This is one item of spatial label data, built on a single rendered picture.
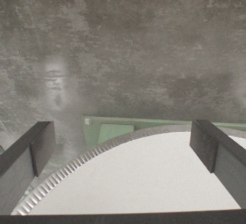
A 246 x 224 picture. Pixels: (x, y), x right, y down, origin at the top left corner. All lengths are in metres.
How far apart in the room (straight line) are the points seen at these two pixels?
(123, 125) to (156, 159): 0.40
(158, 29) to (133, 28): 0.09
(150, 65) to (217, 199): 0.51
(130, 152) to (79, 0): 0.54
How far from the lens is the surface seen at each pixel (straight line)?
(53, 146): 0.17
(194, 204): 0.57
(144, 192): 0.55
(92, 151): 0.62
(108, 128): 0.94
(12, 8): 0.83
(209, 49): 0.78
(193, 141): 0.17
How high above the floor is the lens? 0.67
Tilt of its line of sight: 51 degrees down
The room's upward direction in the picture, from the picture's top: 172 degrees counter-clockwise
